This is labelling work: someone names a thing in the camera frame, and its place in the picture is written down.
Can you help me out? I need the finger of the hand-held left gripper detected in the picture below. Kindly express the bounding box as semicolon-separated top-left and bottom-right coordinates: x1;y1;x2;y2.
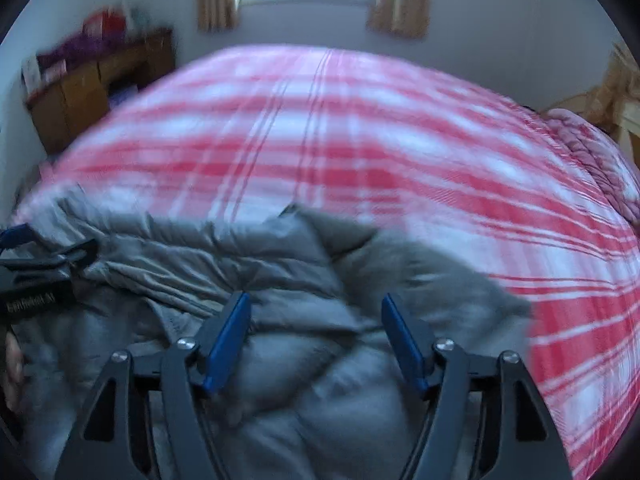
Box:
20;239;98;276
0;225;33;252

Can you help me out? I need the brown wooden desk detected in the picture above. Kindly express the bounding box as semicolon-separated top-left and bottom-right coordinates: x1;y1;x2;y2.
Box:
25;27;178;156

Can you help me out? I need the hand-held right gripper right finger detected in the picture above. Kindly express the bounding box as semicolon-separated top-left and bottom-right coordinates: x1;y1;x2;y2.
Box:
381;294;573;480

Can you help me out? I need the light wooden headboard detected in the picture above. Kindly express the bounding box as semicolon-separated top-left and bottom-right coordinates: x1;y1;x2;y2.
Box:
612;97;640;161

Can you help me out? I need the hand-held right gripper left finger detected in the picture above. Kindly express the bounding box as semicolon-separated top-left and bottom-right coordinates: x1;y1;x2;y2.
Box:
52;291;252;480

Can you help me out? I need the grey puffer jacket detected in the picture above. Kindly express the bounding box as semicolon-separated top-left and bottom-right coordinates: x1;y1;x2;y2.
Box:
10;187;538;480

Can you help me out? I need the person's left hand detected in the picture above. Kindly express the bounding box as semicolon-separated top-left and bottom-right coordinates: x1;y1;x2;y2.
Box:
2;330;26;411

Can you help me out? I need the folded pink quilt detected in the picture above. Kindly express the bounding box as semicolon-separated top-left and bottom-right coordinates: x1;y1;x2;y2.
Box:
542;110;640;226

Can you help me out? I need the white upright box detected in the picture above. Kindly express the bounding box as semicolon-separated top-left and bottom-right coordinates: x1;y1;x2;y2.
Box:
20;55;43;96

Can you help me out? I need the lilac box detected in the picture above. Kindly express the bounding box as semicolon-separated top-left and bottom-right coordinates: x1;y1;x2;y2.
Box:
107;85;141;107

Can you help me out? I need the bed with red plaid sheet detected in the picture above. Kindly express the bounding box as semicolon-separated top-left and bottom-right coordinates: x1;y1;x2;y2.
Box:
10;44;640;480

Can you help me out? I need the red cardboard box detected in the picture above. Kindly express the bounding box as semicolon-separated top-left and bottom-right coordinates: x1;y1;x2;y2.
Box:
82;7;126;36

